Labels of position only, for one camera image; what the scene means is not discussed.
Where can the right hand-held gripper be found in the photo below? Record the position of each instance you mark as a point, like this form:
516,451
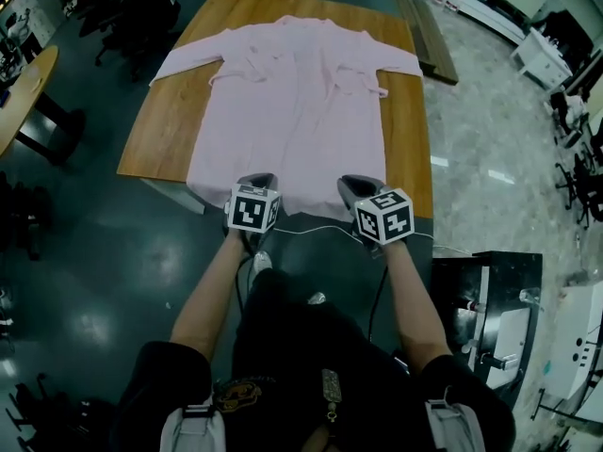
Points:
386,217

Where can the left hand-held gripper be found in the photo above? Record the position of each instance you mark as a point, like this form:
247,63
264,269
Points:
252,210

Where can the pink shirt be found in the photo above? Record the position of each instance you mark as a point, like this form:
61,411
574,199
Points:
292,134

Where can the person's right forearm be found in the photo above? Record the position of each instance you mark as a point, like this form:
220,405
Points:
417,309

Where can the person's left forearm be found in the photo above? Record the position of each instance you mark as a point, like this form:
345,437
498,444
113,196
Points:
207,299

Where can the person's left shoe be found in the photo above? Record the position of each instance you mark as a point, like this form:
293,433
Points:
262,262

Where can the person's shoe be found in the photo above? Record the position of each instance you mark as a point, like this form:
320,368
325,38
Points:
316,298
262,262

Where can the rectangular wooden table white legs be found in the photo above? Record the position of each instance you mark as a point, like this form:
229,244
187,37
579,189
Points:
160,130

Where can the person's right shoe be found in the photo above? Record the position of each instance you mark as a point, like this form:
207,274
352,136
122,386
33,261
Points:
316,298

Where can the black cart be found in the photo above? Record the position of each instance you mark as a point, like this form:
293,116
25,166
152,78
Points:
452,280

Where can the person's black trousers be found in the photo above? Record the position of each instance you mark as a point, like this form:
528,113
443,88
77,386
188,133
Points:
301,323

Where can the clear bottle red label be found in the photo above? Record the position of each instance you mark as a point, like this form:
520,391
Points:
473,306

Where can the dark wooden plank bench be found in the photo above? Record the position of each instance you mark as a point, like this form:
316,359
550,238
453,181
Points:
433,45

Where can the beaded pendant with key charm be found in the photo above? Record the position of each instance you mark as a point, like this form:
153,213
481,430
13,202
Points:
332,389

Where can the black office chair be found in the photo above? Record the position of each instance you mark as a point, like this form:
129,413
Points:
141,21

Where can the white tray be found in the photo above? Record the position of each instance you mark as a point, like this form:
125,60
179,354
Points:
511,342

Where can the row of black swivel chairs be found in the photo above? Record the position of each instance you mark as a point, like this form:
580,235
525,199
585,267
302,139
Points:
584,177

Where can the white cabinet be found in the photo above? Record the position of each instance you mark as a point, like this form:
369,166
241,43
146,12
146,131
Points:
542,59

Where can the person's black shirt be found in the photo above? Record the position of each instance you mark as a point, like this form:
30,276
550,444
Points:
282,417

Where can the round wooden table black base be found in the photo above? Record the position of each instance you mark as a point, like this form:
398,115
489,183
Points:
23,97

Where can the white machine housing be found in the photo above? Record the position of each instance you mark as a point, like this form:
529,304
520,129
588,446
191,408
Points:
575,346

